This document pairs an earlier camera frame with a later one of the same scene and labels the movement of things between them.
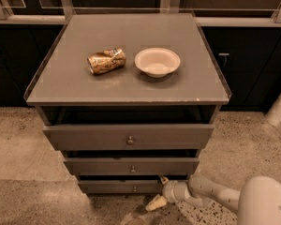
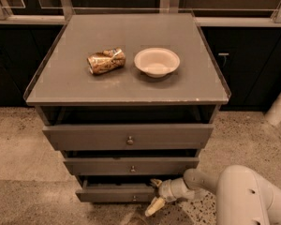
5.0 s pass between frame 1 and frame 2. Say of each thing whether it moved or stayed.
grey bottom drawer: moved
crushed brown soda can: stayed
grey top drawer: stayed
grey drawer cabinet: stayed
